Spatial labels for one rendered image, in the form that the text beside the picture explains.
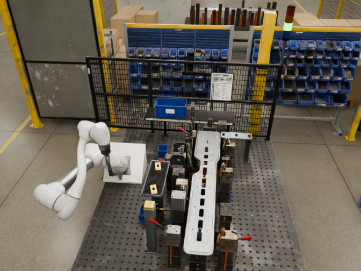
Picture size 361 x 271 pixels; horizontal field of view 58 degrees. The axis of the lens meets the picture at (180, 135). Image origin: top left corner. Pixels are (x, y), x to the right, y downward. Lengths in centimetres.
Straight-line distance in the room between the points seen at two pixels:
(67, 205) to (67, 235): 125
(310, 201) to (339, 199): 36
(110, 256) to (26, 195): 198
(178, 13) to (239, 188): 682
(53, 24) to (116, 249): 308
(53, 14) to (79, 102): 124
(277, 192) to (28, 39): 364
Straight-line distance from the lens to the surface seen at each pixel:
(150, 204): 216
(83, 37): 457
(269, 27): 315
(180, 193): 229
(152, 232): 231
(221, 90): 330
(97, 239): 263
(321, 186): 433
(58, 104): 516
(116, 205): 283
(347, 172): 469
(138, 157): 301
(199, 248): 214
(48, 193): 250
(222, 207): 233
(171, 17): 923
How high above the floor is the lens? 270
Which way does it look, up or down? 34 degrees down
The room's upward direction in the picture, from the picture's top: straight up
